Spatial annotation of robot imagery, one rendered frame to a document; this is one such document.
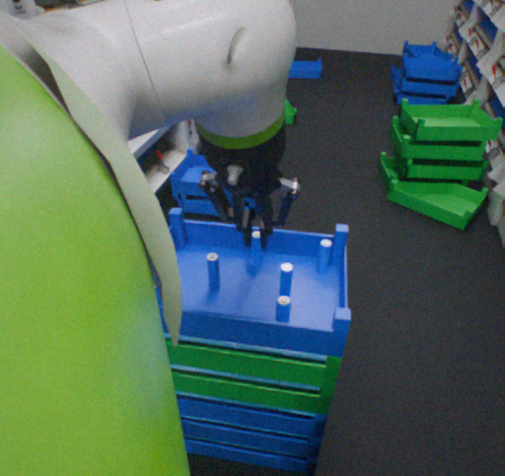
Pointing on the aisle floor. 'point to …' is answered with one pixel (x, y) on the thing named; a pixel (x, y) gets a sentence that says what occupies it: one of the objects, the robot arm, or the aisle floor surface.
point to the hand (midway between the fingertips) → (255, 230)
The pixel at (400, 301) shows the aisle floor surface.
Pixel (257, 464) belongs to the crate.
